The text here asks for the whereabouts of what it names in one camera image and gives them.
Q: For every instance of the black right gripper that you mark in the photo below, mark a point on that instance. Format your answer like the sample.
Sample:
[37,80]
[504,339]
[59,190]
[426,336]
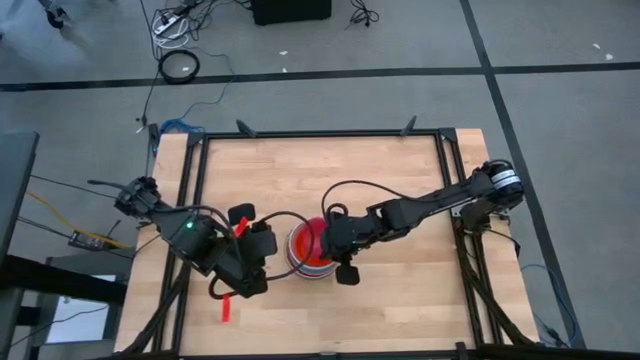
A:
[347,235]

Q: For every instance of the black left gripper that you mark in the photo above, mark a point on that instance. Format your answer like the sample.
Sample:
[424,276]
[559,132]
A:
[255,250]

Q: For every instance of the light grey bowl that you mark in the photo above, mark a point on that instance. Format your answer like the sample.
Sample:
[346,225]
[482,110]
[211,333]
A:
[315,275]

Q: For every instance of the translucent pink plastic bowl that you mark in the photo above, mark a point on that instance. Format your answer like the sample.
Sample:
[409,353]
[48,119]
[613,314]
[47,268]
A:
[307,242]

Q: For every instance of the red striped bowl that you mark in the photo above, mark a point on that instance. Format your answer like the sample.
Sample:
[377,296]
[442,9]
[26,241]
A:
[291,252]

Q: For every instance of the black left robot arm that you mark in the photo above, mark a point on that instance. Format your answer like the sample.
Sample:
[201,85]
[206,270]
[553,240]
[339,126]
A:
[192,240]

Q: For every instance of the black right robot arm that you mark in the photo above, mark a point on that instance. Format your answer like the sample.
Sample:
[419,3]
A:
[440,202]

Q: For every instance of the black power adapter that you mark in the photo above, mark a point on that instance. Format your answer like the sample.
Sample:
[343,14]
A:
[87,241]

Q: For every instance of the white power strip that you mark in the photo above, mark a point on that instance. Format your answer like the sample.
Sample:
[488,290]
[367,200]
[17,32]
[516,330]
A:
[167,24]

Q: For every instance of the black box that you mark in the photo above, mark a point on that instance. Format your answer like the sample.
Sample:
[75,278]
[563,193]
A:
[290,11]

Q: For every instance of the dark grey cabinet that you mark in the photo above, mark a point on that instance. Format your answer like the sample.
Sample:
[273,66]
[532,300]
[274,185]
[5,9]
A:
[15,190]

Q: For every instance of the black aluminium rig frame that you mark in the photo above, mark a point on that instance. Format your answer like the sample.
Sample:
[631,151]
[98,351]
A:
[320,134]

